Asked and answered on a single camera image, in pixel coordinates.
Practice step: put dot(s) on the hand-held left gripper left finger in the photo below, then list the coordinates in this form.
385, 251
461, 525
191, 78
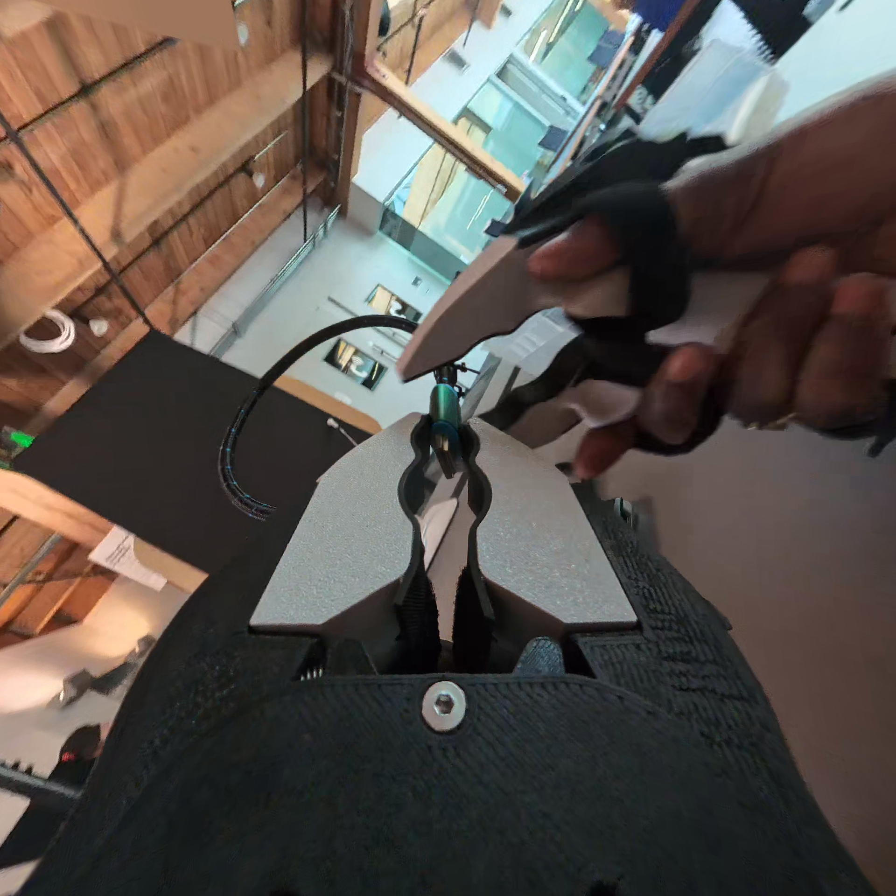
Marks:
336, 532

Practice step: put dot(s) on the white paper sign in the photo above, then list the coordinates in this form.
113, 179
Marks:
126, 556

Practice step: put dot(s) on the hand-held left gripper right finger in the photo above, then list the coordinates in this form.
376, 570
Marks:
546, 546

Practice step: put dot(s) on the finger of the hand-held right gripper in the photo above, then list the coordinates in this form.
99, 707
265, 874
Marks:
483, 301

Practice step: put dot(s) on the framed wall picture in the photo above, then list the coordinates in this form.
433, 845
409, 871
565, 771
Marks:
353, 364
392, 302

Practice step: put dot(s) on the person's right hand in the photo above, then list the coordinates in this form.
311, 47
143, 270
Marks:
784, 203

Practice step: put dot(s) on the black board on white stand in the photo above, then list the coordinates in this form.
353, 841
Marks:
154, 420

